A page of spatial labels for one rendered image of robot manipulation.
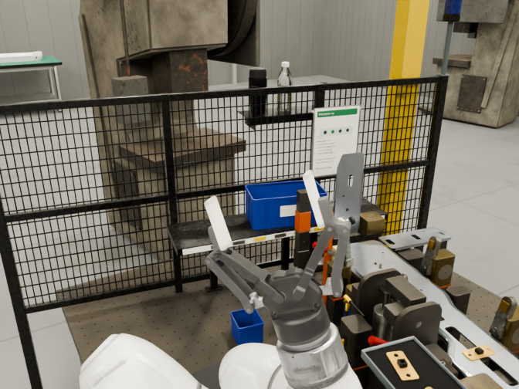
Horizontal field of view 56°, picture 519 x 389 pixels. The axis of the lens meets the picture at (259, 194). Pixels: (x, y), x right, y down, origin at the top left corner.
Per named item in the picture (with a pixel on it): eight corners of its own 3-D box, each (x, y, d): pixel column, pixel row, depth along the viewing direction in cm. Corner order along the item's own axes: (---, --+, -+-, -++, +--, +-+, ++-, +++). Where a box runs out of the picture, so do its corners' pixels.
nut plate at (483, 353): (486, 345, 132) (486, 341, 132) (496, 353, 129) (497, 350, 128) (461, 352, 129) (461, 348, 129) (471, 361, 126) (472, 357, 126)
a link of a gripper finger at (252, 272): (291, 284, 67) (286, 292, 68) (224, 240, 68) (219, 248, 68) (286, 297, 63) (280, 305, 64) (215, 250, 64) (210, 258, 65)
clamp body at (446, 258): (449, 336, 182) (464, 255, 169) (423, 343, 179) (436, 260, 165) (437, 326, 188) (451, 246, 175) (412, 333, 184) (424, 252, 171)
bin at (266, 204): (326, 222, 196) (328, 193, 191) (252, 230, 190) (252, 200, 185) (313, 207, 211) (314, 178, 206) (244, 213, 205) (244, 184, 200)
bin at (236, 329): (264, 343, 178) (265, 323, 175) (239, 350, 175) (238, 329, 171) (254, 326, 188) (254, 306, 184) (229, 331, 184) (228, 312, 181)
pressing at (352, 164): (358, 233, 195) (365, 151, 182) (333, 238, 191) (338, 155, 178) (357, 232, 195) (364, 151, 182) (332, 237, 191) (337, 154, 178)
